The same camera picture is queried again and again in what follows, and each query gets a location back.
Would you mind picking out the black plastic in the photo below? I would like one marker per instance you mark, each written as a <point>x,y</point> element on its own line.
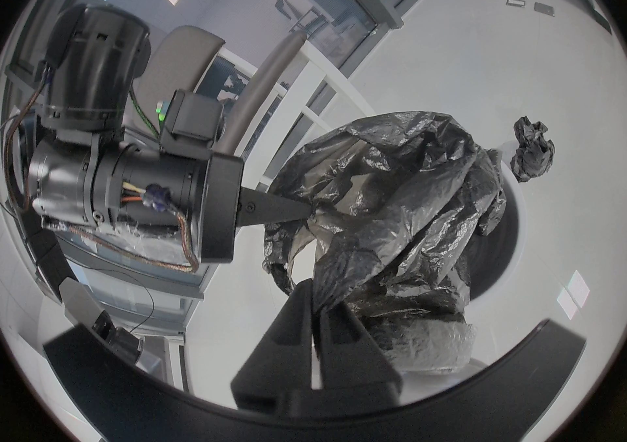
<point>531,151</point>

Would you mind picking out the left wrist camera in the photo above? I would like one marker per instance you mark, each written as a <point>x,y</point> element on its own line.
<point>193,119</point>

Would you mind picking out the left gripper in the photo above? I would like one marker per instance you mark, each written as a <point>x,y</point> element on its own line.
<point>147,185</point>

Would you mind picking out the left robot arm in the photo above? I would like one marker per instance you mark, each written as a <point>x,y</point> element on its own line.
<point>93,73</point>

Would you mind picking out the grey white-legged chair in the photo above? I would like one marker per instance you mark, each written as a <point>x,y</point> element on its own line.
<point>181,58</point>

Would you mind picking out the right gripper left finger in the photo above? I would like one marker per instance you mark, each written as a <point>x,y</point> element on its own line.
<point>279,357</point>

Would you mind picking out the white trash bin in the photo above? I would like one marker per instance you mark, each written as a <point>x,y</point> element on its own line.
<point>500,161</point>

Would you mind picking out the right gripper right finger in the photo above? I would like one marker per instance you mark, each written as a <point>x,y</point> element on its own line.
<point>352,361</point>

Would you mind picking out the black plastic bag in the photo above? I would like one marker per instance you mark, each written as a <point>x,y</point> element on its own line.
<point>392,215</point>

